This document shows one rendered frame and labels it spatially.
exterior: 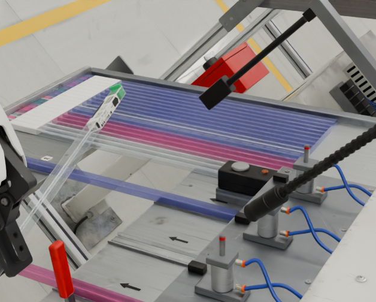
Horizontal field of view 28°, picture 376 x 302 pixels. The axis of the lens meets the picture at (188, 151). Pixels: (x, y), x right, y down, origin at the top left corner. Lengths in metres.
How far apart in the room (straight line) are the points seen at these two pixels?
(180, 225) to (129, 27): 1.97
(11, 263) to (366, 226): 0.39
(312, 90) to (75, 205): 0.77
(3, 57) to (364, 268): 1.84
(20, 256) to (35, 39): 1.97
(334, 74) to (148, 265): 1.58
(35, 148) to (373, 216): 0.58
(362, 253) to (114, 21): 2.18
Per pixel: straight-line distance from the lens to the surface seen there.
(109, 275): 0.89
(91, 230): 2.26
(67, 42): 2.65
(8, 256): 0.63
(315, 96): 2.23
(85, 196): 2.17
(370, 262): 0.78
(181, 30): 3.09
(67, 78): 1.43
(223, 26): 2.16
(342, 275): 0.75
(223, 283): 0.73
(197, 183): 1.07
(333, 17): 0.83
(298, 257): 0.81
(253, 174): 1.00
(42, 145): 1.22
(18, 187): 0.60
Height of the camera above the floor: 1.69
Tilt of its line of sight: 39 degrees down
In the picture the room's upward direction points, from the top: 51 degrees clockwise
